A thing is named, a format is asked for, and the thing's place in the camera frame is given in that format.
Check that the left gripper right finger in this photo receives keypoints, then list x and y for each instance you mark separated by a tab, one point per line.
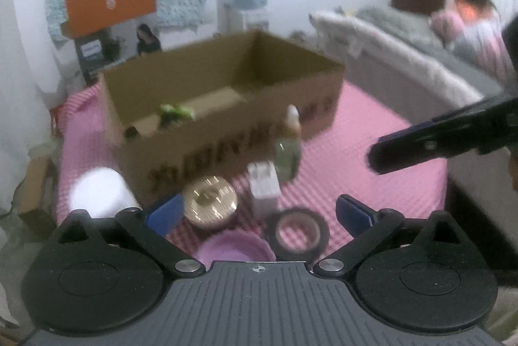
354	216

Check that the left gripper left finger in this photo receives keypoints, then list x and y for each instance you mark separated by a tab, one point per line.
165	215

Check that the dropper bottle with wooden collar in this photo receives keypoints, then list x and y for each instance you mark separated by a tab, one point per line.
288	147

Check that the pink checkered tablecloth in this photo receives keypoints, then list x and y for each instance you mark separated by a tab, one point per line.
333	163

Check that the pink round lid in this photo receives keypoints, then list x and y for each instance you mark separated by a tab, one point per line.
234	246

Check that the white green jar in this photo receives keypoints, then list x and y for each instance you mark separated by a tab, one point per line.
102	192

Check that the black tape roll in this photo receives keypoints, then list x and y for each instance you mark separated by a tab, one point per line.
297	234

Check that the white power adapter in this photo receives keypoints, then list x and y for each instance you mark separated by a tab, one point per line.
264	189

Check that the green bottle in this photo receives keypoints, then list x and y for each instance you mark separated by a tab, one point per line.
174	114

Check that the person in striped shirt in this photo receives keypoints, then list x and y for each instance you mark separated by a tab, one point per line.
472	31

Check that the brown cardboard box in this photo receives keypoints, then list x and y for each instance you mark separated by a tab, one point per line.
239	87

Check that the grey sofa bed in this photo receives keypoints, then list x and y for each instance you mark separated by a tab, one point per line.
391	56

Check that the small cardboard box on floor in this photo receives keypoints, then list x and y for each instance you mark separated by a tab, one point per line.
38	193

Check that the white water dispenser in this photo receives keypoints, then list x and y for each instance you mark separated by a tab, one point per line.
234	20

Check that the orange Philips appliance box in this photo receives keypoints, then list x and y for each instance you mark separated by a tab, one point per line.
90	24

